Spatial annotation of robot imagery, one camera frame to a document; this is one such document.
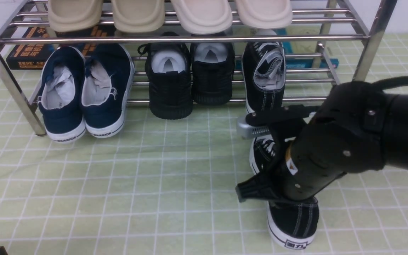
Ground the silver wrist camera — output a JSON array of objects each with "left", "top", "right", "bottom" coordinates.
[{"left": 236, "top": 117, "right": 271, "bottom": 139}]

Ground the navy canvas sneaker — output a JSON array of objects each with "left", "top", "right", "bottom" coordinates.
[
  {"left": 37, "top": 46, "right": 86, "bottom": 143},
  {"left": 80, "top": 44, "right": 135, "bottom": 138}
]

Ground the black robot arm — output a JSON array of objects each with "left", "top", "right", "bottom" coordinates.
[{"left": 236, "top": 76, "right": 408, "bottom": 204}]

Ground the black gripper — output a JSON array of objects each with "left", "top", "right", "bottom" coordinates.
[{"left": 235, "top": 105, "right": 344, "bottom": 202}]

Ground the right cream slipper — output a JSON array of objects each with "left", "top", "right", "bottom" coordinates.
[{"left": 235, "top": 0, "right": 293, "bottom": 29}]

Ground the left tan slipper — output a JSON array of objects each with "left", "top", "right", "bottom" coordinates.
[{"left": 47, "top": 0, "right": 103, "bottom": 32}]

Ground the left all-black sneaker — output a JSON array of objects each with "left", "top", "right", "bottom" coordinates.
[{"left": 137, "top": 42, "right": 194, "bottom": 120}]

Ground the teal beige book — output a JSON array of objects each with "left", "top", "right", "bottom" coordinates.
[{"left": 229, "top": 25, "right": 339, "bottom": 68}]

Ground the silver metal shoe rack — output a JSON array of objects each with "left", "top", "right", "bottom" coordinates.
[{"left": 0, "top": 0, "right": 397, "bottom": 137}]

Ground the black white canvas sneaker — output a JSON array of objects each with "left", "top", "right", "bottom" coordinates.
[
  {"left": 249, "top": 135, "right": 319, "bottom": 250},
  {"left": 241, "top": 41, "right": 286, "bottom": 114}
]

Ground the tan slipper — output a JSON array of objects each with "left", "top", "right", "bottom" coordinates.
[
  {"left": 111, "top": 0, "right": 165, "bottom": 33},
  {"left": 47, "top": 0, "right": 103, "bottom": 32}
]

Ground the all-black sneaker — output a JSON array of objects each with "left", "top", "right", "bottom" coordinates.
[
  {"left": 190, "top": 42, "right": 235, "bottom": 106},
  {"left": 137, "top": 42, "right": 194, "bottom": 120}
]

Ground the right navy canvas sneaker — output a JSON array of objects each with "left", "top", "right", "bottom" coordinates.
[{"left": 80, "top": 44, "right": 135, "bottom": 138}]

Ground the left navy canvas sneaker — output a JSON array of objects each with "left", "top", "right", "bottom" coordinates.
[{"left": 37, "top": 46, "right": 86, "bottom": 143}]

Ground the left cream slipper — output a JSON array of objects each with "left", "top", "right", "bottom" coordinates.
[{"left": 171, "top": 0, "right": 233, "bottom": 34}]

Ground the cream slipper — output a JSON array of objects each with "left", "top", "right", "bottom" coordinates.
[
  {"left": 171, "top": 0, "right": 233, "bottom": 34},
  {"left": 235, "top": 0, "right": 293, "bottom": 29}
]

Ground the black orange book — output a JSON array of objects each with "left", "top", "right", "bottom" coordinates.
[{"left": 6, "top": 25, "right": 115, "bottom": 70}]

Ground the right all-black sneaker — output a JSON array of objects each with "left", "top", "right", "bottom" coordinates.
[{"left": 190, "top": 42, "right": 235, "bottom": 106}]

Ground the green checkered floor mat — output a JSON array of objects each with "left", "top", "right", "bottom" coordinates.
[{"left": 0, "top": 33, "right": 408, "bottom": 255}]

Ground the right tan slipper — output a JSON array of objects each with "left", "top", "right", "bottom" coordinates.
[{"left": 111, "top": 0, "right": 165, "bottom": 33}]

